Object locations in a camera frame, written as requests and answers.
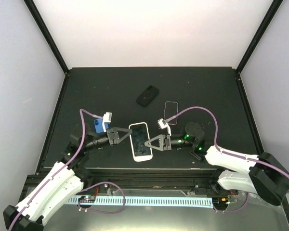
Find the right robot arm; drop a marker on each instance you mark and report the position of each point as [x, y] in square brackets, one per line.
[262, 174]

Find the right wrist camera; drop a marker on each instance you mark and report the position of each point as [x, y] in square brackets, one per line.
[164, 125]

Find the clear phone case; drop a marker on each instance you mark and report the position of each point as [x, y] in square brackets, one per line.
[164, 110]

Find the beige phone case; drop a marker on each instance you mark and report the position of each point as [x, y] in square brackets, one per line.
[142, 157]

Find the white slotted cable duct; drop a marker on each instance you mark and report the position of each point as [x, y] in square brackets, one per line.
[201, 202]

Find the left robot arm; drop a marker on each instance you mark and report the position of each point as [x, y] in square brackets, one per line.
[67, 177]

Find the black frame post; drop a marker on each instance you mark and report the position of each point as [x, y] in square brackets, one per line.
[272, 10]
[30, 4]

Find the left control board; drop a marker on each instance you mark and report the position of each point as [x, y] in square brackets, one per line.
[86, 199]

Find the left black frame post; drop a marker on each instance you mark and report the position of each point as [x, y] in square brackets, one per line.
[30, 4]

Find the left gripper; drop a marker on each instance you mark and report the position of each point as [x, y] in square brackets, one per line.
[111, 133]

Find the right control board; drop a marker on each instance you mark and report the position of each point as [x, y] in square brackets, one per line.
[222, 200]

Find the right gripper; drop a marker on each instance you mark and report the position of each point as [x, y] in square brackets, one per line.
[167, 143]

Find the right black frame post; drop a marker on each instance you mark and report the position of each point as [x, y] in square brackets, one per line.
[272, 10]

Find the purple phone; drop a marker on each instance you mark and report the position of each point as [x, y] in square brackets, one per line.
[140, 140]

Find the black phone case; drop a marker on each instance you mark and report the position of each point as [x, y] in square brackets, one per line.
[147, 96]

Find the control board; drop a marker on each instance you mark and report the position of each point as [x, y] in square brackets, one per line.
[86, 199]
[222, 200]

